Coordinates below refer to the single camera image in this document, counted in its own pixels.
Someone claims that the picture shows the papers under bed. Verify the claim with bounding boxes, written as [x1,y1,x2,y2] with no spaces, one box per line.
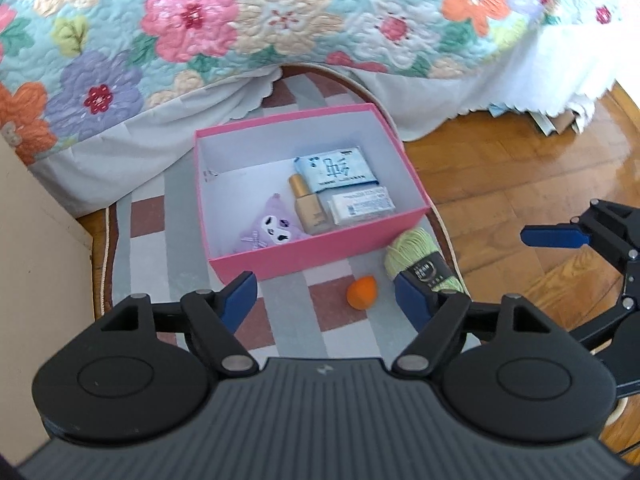
[488,99,596,136]

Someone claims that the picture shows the purple plush toy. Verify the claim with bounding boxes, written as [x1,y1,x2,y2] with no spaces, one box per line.
[233,193,309,254]

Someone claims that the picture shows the clear wipes packet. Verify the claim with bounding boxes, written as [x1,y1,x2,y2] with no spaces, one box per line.
[328,186,396,226]

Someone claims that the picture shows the white bed skirt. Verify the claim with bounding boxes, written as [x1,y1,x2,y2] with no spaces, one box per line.
[29,0,640,219]

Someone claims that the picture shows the green yarn ball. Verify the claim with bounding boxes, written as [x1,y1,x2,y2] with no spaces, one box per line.
[384,226,465,292]

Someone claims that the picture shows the gold foundation bottle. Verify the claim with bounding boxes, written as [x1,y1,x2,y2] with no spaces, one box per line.
[288,174,332,235]

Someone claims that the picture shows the orange makeup sponge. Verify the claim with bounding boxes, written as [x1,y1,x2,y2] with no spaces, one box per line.
[346,275,378,311]

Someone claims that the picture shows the pink cardboard box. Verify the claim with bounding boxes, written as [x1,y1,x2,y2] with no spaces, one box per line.
[194,104,431,283]

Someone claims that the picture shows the beige wooden cabinet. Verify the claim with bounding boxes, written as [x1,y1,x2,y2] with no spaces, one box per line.
[0,143,94,465]

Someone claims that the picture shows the white blue tissue pack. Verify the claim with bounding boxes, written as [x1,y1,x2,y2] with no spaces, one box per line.
[294,148,378,193]

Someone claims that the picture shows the floral quilt bedspread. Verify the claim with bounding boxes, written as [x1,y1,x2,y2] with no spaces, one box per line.
[0,0,601,166]

